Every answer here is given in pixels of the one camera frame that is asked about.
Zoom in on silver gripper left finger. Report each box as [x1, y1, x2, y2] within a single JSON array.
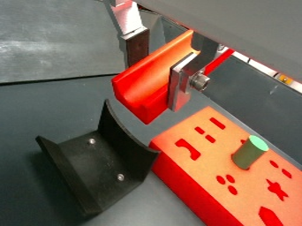
[[105, 0, 149, 67]]

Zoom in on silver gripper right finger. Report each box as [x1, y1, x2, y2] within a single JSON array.
[[166, 33, 219, 111]]

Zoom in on black cradle fixture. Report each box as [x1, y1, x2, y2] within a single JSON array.
[[35, 101, 158, 216]]

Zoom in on red shape sorter block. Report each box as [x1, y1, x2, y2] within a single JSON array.
[[149, 107, 302, 226]]

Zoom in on green cylinder peg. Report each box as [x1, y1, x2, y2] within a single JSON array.
[[231, 135, 268, 170]]

